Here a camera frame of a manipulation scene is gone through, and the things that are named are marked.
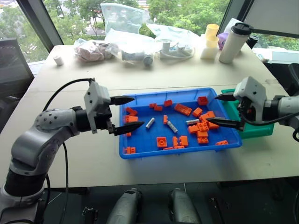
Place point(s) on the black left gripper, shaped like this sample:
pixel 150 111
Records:
pixel 102 116

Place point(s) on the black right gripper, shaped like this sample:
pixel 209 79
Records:
pixel 245 109

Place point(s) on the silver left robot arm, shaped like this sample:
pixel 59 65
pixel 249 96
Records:
pixel 37 140

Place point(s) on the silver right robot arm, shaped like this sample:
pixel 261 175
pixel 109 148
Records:
pixel 283 108

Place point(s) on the green plastic tray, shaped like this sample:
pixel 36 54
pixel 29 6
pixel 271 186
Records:
pixel 254 130

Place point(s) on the tiny orange building block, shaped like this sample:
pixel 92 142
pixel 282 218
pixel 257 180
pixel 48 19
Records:
pixel 128 134

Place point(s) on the red square building block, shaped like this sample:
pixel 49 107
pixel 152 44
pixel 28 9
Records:
pixel 203 100

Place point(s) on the silver metal cylinder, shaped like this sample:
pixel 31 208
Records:
pixel 172 126
pixel 150 123
pixel 192 121

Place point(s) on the small orange building block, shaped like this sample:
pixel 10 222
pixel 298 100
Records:
pixel 168 103
pixel 197 112

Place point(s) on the blue plastic tray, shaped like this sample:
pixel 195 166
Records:
pixel 144 137

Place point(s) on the orange plastic stepped part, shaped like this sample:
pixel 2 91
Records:
pixel 156 107

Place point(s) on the orange-red plastic brick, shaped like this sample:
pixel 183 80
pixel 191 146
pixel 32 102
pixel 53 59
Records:
pixel 182 109

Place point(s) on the orange square plastic brick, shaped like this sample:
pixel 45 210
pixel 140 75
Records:
pixel 161 142

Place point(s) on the flat orange building block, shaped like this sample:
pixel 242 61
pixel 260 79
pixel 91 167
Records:
pixel 168 148

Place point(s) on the bagged white blue bottle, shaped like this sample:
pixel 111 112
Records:
pixel 133 54

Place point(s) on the white tumbler with black lid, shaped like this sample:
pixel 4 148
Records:
pixel 231 44

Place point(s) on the purple object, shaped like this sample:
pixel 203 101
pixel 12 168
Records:
pixel 222 40

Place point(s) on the plastic bag with pink contents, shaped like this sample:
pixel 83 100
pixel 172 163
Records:
pixel 90 50

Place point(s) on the black cup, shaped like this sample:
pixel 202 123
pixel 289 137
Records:
pixel 252 41

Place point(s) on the dark office chair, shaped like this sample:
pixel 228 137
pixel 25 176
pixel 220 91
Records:
pixel 294 79

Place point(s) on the stacked yellow cups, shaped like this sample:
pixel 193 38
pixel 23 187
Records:
pixel 212 35

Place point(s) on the white power strip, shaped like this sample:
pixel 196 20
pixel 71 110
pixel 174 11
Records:
pixel 175 50

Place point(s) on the small white cylinder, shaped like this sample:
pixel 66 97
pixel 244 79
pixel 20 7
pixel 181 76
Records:
pixel 58 60

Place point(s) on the silver rounded robot leg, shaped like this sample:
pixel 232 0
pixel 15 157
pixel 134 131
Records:
pixel 125 207
pixel 183 207

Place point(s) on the clear bag over power strip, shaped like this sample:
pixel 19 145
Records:
pixel 172 31

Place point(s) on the large clear plastic bag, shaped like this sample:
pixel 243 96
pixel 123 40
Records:
pixel 123 18

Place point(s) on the grey screen panel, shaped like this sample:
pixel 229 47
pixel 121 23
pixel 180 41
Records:
pixel 273 14

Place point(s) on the black monitor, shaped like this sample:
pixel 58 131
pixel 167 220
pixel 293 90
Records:
pixel 11 67

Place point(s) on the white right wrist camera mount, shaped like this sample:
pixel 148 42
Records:
pixel 251 89

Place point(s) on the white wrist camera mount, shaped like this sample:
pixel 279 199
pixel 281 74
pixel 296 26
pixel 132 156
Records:
pixel 97 95
pixel 251 89

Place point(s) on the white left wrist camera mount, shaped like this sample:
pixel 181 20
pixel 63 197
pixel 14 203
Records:
pixel 97 95

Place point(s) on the black bracket under table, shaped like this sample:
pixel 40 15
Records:
pixel 90 214
pixel 216 210

